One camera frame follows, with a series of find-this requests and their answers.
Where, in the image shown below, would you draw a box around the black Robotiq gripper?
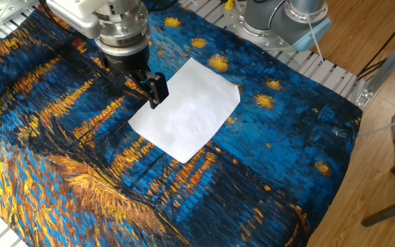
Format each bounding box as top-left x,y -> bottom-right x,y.
103,46 -> 169,110

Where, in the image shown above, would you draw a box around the white paper sheet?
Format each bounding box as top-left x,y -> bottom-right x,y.
128,57 -> 241,164

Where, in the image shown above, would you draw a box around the starry night painted tablecloth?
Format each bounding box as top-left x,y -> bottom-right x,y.
0,0 -> 363,247

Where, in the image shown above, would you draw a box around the white thin tube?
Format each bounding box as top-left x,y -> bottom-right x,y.
357,115 -> 395,138

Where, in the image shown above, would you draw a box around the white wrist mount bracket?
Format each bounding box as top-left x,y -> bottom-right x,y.
45,0 -> 102,39

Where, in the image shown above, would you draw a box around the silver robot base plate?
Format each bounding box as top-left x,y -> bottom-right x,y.
223,0 -> 301,52

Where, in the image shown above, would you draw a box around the black floor cables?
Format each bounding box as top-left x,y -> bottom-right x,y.
357,6 -> 395,82

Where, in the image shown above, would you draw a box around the aluminium frame post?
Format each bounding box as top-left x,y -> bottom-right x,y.
355,22 -> 395,110

